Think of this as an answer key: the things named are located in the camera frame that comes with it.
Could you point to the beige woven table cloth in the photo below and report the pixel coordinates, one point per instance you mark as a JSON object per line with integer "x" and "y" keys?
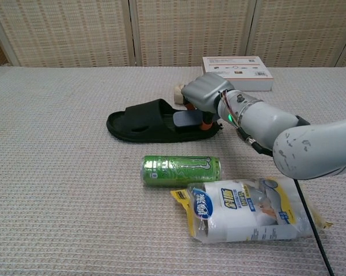
{"x": 60, "y": 172}

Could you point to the green energy drink can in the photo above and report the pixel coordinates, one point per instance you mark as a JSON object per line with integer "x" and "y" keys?
{"x": 178, "y": 171}

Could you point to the beige squeeze bottle blue cap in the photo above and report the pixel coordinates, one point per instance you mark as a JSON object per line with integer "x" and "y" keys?
{"x": 177, "y": 93}

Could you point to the black rubber slipper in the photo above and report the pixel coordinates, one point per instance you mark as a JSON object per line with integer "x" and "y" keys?
{"x": 144, "y": 123}

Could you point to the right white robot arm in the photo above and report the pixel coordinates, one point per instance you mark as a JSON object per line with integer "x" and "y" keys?
{"x": 276, "y": 126}

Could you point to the white orange cardboard box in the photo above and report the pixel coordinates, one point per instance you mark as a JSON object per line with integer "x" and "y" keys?
{"x": 247, "y": 69}

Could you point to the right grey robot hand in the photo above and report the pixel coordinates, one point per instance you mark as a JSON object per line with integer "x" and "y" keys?
{"x": 204, "y": 92}

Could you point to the woven folding screen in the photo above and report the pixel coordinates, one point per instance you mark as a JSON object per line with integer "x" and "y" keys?
{"x": 172, "y": 31}

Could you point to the packaged white paper rolls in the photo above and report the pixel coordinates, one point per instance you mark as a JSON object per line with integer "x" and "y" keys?
{"x": 236, "y": 212}

